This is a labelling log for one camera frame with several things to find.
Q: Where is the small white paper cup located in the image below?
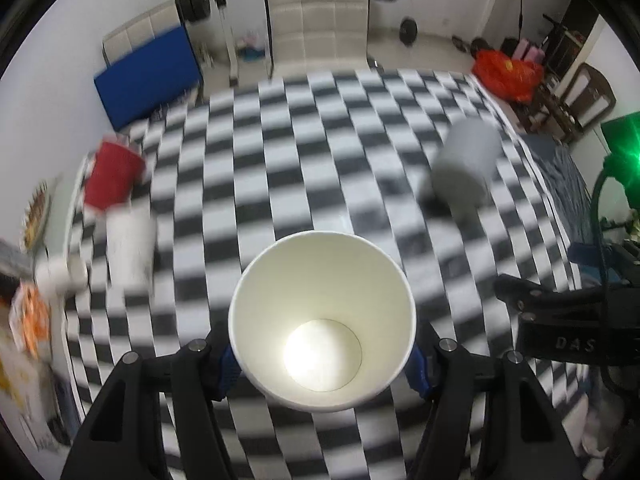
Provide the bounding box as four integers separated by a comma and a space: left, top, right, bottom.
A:
35, 255, 89, 296

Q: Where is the white patterned paper cup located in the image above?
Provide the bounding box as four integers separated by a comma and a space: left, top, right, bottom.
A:
106, 207, 157, 292

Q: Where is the red plastic cup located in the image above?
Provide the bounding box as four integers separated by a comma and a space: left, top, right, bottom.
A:
85, 139, 145, 211

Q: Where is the grey cloth pile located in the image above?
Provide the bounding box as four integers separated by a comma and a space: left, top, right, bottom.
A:
522, 134, 598, 268

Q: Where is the orange snack packet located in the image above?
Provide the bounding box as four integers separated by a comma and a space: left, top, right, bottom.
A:
9, 282, 51, 362

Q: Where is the grey mug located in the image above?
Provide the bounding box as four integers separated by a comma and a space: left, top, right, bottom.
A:
431, 118, 502, 220

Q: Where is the dark wooden chair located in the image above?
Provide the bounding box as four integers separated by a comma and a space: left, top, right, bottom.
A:
527, 63, 617, 145

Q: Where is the plate of snacks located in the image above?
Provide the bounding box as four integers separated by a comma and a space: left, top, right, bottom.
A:
21, 181, 51, 252

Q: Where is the checkered tablecloth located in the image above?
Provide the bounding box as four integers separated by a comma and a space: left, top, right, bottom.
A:
62, 66, 594, 480

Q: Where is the orange plastic bag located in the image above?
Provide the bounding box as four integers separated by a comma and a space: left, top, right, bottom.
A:
472, 50, 544, 104

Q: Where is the blue backed chair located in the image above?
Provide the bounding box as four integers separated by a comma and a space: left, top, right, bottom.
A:
94, 2, 203, 131

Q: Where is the small black dumbbell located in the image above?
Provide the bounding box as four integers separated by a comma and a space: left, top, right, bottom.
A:
399, 18, 418, 47

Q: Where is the white padded chair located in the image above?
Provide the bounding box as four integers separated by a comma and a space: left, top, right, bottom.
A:
264, 0, 370, 78

